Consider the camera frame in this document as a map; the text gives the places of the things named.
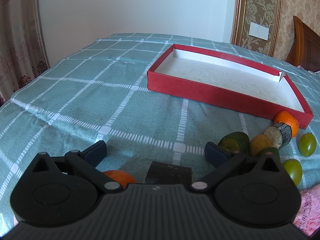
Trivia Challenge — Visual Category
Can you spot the wooden headboard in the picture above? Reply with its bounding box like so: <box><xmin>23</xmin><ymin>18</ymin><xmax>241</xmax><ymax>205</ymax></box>
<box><xmin>286</xmin><ymin>16</ymin><xmax>320</xmax><ymax>73</ymax></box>

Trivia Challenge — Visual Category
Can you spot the patterned curtain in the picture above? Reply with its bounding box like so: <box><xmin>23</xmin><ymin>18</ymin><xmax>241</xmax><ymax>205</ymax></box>
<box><xmin>0</xmin><ymin>0</ymin><xmax>49</xmax><ymax>105</ymax></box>

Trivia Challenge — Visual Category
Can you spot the green cucumber piece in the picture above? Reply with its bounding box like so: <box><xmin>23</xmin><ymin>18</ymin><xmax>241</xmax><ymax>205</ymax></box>
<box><xmin>218</xmin><ymin>132</ymin><xmax>249</xmax><ymax>153</ymax></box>
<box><xmin>259</xmin><ymin>147</ymin><xmax>280</xmax><ymax>159</ymax></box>

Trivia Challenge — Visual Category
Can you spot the white wall switch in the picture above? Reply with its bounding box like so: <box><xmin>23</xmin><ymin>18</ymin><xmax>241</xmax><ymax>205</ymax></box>
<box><xmin>249</xmin><ymin>22</ymin><xmax>269</xmax><ymax>41</ymax></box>

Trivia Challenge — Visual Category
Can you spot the teal plaid bed sheet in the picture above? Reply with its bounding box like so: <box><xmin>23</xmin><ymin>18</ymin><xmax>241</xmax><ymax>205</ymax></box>
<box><xmin>1</xmin><ymin>33</ymin><xmax>319</xmax><ymax>235</ymax></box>

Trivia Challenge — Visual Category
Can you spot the green tomato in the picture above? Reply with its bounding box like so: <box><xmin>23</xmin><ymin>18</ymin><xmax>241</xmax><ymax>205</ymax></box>
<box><xmin>282</xmin><ymin>159</ymin><xmax>303</xmax><ymax>186</ymax></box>
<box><xmin>298</xmin><ymin>133</ymin><xmax>317</xmax><ymax>157</ymax></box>

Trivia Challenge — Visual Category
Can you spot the orange mandarin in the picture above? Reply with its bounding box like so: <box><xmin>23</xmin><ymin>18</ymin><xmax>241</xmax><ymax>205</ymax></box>
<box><xmin>274</xmin><ymin>111</ymin><xmax>299</xmax><ymax>138</ymax></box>
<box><xmin>103</xmin><ymin>170</ymin><xmax>137</xmax><ymax>189</ymax></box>

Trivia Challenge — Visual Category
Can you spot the red shallow cardboard box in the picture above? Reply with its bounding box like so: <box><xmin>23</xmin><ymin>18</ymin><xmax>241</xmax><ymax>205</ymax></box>
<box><xmin>147</xmin><ymin>44</ymin><xmax>314</xmax><ymax>129</ymax></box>

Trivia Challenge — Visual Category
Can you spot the dark sugarcane piece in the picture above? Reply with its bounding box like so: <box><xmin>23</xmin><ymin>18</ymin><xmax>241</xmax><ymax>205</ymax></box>
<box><xmin>144</xmin><ymin>161</ymin><xmax>193</xmax><ymax>184</ymax></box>
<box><xmin>263</xmin><ymin>122</ymin><xmax>292</xmax><ymax>149</ymax></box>

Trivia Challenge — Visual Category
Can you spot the gold framed wallpaper panel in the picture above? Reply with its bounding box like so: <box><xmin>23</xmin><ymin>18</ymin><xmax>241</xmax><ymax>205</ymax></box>
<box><xmin>231</xmin><ymin>0</ymin><xmax>283</xmax><ymax>56</ymax></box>

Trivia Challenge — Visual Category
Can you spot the yellow-brown longan fruit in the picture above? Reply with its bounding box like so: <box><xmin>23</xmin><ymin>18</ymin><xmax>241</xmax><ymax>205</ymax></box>
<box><xmin>249</xmin><ymin>134</ymin><xmax>272</xmax><ymax>156</ymax></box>

